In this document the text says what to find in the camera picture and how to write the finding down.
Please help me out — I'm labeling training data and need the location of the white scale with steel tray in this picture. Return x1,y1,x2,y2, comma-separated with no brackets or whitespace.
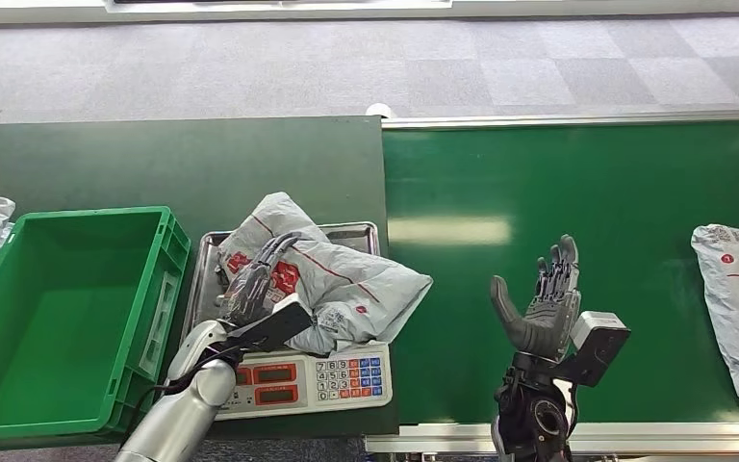
180,220,395,423

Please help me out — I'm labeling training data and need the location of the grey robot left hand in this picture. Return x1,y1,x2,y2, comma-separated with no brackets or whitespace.
219,232,304,327

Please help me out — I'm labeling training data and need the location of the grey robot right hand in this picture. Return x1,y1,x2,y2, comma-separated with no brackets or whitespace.
489,234,583,362

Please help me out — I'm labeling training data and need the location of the aluminium conveyor frame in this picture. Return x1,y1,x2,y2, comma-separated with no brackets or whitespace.
364,106,739,462

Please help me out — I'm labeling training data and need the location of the green conveyor belt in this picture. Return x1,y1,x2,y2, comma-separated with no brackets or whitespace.
382,117,739,426

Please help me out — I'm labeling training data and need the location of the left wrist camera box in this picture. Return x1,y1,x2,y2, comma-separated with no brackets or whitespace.
235,294,315,356

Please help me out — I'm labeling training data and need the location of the grey package with red print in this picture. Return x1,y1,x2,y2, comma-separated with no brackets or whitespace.
215,192,435,357

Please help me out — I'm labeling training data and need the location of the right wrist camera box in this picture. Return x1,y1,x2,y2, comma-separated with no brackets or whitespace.
557,311,631,389

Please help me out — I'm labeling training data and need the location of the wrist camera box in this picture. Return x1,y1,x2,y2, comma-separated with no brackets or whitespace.
235,294,315,356
557,311,631,389

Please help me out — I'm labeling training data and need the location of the green plastic crate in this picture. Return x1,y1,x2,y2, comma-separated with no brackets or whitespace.
0,205,192,446

